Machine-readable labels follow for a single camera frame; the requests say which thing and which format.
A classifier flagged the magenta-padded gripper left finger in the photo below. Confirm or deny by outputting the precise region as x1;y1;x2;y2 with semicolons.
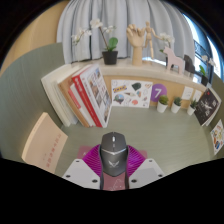
62;143;105;190

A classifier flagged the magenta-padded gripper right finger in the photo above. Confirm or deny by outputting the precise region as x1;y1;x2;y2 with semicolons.
124;144;165;189

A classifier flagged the grey computer mouse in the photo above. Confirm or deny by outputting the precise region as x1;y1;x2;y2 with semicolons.
99;131;130;178

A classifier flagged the small succulent in white pot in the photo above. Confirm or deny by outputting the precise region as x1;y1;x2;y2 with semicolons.
170;96;183;114
156;94;170;114
186;98;198;117

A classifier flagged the red and white book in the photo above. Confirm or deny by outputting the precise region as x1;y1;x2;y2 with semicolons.
68;73;103;129

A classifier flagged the tan covered book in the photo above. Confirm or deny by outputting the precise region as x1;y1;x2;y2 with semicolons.
58;75;92;129

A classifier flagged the colourful food sticker sheet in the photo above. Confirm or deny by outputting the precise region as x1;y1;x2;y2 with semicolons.
209;118;224;156

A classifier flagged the white doodle sticker sheet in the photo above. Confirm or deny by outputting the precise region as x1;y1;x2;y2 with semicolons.
110;79;154;109

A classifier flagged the purple round number sign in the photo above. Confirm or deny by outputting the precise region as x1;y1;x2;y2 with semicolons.
149;83;168;103

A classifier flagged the dark book with red corner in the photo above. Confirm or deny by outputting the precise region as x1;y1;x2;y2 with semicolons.
193;87;220;127

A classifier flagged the grey-green desk partition panel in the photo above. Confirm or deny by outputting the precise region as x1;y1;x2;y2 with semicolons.
0;42;79;158
209;73;224;158

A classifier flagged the dark wooden horse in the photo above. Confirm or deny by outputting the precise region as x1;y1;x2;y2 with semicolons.
183;54;197;74

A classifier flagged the pink wooden horse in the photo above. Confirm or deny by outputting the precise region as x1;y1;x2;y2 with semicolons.
162;45;186;75

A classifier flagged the wooden hand model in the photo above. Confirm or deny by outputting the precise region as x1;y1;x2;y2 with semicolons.
125;23;147;67

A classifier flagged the dark-framed window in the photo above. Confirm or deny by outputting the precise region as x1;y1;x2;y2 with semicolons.
181;13;223;81

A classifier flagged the grey pleated curtain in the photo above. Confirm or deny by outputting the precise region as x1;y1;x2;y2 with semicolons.
55;0;196;65

